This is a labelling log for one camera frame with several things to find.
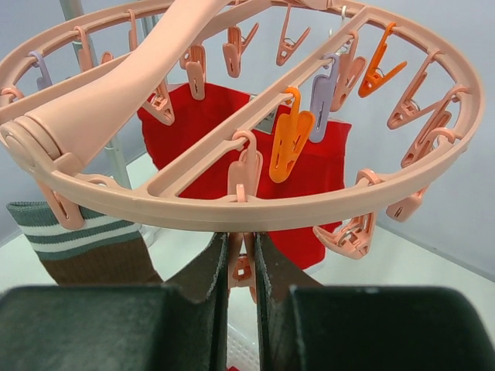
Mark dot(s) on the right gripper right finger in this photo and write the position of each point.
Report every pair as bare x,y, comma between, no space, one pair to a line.
305,325

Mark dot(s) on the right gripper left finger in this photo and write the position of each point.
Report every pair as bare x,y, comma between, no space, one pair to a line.
177,325

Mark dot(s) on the brown striped sock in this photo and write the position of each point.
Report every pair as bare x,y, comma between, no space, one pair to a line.
104,251

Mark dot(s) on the pink round clip hanger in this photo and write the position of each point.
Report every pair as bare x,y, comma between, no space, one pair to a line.
55,133

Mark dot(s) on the white perforated basket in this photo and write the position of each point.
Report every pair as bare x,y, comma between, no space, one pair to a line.
242,353

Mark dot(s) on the metal drying rack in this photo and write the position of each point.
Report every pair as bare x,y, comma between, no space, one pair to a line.
87,59

